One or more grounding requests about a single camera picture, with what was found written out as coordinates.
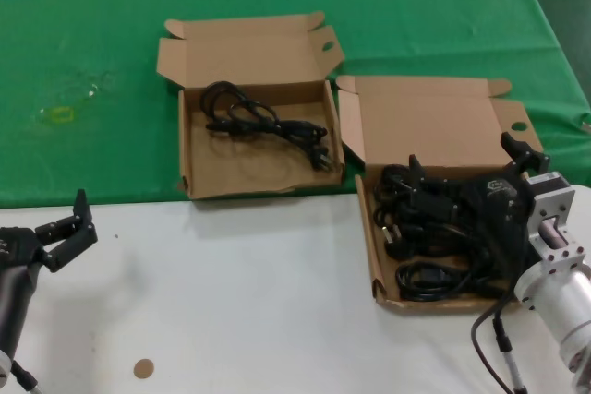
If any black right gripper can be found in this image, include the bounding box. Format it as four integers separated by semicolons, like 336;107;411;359
407;131;551;276

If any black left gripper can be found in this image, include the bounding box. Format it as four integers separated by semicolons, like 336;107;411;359
0;188;100;276

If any open brown cardboard box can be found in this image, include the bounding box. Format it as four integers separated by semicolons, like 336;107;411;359
335;74;545;316
155;10;346;201

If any clear plastic wrapper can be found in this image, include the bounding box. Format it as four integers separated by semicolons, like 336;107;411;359
36;69;116;130

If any brown cardboard disc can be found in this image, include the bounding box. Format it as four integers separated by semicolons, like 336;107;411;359
132;358;154;380

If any green tablecloth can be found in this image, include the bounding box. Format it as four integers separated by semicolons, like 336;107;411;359
0;0;591;209

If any yellow rubber ring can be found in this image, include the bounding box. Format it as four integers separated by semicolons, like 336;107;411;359
48;106;76;125

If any black cable with silver connector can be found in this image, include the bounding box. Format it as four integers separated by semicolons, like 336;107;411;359
8;359;45;394
491;305;528;394

